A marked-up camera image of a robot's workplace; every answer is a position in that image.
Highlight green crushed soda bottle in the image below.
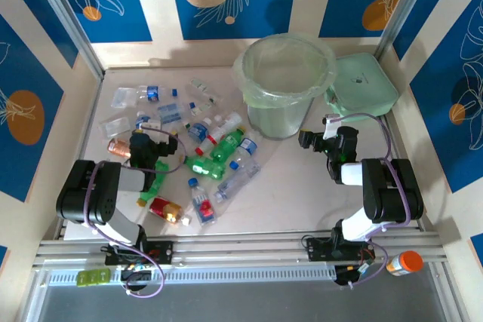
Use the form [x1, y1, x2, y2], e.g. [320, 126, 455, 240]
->
[183, 155, 220, 180]

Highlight small clear bottle blue cap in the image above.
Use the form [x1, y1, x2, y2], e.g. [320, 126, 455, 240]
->
[188, 97, 220, 116]

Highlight green soda bottle yellow cap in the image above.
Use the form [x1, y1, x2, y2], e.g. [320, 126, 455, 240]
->
[209, 127, 249, 161]

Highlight clear plastic tray box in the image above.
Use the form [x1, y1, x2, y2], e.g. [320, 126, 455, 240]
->
[111, 87, 143, 109]

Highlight clear blue-label bottle blue cap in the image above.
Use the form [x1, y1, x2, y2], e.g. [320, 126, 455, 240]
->
[229, 136, 261, 170]

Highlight clear bottle red gold label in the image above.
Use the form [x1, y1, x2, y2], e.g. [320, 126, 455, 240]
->
[149, 196, 192, 227]

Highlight green lined trash bin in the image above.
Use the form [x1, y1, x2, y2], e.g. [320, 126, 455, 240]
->
[232, 32, 338, 110]

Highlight blue-label bottle white cap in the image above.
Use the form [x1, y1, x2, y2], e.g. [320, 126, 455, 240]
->
[187, 117, 213, 144]

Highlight crushed clear blue-label bottle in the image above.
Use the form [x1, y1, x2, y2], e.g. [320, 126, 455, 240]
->
[156, 102, 186, 123]

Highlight clear rectangular plastic box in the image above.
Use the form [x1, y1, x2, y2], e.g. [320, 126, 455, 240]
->
[98, 117, 131, 139]

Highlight clear bottle blue label blue cap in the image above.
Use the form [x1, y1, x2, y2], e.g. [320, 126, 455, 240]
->
[135, 84, 179, 104]

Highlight mint green lidded box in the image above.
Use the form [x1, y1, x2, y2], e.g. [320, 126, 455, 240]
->
[324, 52, 400, 124]

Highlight orange-lid jar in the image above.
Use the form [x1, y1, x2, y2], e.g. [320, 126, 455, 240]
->
[385, 250, 424, 277]

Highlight yellow-green button box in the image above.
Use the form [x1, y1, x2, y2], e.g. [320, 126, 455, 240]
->
[76, 268, 112, 286]

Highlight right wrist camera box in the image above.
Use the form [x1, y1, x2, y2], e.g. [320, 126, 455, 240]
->
[322, 115, 343, 141]

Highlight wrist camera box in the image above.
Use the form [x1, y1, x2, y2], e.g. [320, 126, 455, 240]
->
[138, 118, 162, 131]
[322, 115, 343, 141]

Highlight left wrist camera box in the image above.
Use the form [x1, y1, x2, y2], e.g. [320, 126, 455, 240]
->
[138, 118, 162, 131]

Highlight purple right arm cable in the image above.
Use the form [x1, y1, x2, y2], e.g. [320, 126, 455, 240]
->
[327, 112, 412, 288]

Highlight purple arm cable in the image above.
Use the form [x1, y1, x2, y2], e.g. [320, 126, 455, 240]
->
[327, 112, 412, 288]
[85, 122, 186, 296]

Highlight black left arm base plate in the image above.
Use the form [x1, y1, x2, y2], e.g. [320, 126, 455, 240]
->
[103, 239, 175, 267]

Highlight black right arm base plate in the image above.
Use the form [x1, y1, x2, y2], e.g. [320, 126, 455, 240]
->
[304, 236, 378, 262]

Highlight aluminium rail frame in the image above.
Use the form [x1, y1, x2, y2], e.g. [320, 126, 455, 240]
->
[32, 228, 448, 268]

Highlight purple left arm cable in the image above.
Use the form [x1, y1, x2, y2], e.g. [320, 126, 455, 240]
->
[85, 122, 186, 296]

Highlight white slotted cable duct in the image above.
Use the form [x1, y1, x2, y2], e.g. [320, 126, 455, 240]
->
[47, 265, 337, 287]

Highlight aluminium frame post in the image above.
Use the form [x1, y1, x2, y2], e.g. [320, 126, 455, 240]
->
[375, 0, 438, 59]
[26, 0, 106, 81]

